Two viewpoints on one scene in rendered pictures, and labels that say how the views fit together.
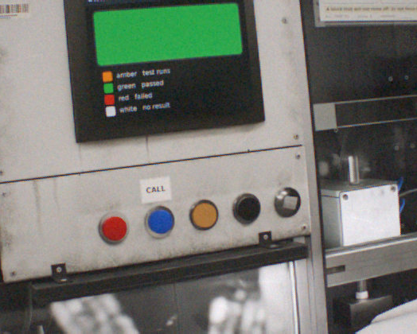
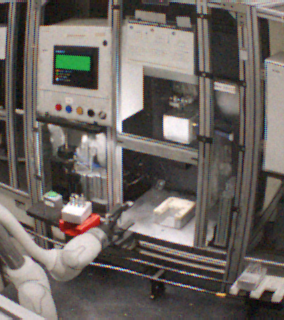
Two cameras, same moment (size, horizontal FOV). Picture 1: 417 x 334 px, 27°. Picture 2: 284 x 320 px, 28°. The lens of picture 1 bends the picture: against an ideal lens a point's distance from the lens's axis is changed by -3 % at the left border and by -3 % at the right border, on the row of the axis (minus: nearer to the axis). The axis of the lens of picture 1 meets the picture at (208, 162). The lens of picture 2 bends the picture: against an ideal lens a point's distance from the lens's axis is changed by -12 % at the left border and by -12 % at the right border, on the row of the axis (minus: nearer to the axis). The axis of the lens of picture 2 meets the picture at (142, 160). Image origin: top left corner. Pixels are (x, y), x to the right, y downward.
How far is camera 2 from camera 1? 225 cm
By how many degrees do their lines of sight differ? 54
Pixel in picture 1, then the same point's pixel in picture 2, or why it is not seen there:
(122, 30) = (61, 60)
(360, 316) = (171, 163)
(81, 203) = (53, 98)
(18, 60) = (44, 62)
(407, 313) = not seen: outside the picture
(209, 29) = (81, 63)
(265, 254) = (86, 128)
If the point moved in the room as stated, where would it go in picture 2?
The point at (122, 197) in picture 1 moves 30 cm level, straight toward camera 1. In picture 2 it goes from (61, 100) to (10, 119)
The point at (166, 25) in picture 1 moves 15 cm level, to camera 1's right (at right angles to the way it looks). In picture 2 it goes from (71, 60) to (90, 65)
